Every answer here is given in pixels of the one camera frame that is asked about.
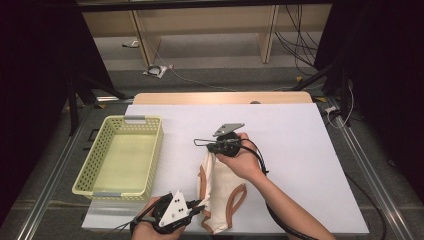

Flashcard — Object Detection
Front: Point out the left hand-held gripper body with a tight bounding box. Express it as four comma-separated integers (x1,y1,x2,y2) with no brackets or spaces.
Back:
151,189,192,234

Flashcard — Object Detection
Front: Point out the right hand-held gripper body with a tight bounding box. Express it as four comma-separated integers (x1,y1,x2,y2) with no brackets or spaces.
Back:
212,122,246,158

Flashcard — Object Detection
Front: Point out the white baby bodysuit brown trim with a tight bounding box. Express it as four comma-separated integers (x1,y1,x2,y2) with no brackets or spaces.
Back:
196,149,248,235

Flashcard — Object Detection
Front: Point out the pale green plastic basket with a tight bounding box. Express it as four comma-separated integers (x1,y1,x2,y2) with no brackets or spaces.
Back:
71,114,165,202

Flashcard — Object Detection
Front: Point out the person's right hand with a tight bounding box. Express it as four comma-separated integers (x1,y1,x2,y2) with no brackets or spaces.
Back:
215,132,265,183

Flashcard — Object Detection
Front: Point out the person's left hand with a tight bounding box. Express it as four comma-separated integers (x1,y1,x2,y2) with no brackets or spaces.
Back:
130,196,186,240

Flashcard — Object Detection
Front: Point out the black metal stand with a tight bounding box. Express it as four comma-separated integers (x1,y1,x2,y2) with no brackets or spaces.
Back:
66,73,134,136
291,59,351,128

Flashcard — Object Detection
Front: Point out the beige wooden shelf unit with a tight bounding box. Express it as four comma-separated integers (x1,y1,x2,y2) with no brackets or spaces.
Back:
76,3,334,68

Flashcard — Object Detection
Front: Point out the black curtain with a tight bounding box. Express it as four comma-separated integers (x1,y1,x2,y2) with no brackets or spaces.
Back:
314,0,424,201
0,0,114,228

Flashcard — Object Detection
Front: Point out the left hand-held gripper black cable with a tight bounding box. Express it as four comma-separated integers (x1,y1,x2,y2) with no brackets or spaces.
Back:
103,199,165,238

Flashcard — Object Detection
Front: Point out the thin white floor cable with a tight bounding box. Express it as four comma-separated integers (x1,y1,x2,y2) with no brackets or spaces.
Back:
146,36,238,93

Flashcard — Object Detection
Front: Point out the bundle of black cables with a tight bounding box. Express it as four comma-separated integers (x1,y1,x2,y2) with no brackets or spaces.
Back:
273,3,321,76

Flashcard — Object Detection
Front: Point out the aluminium frame rail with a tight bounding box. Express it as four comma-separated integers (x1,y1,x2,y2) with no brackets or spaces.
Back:
14,95,134,240
328,96,416,240

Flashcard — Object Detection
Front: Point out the white looped cable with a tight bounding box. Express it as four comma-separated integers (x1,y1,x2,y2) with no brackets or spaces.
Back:
328,79,355,129

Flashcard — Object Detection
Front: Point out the black floor cable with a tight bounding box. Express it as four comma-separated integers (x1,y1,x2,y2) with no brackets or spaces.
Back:
343,171,388,240

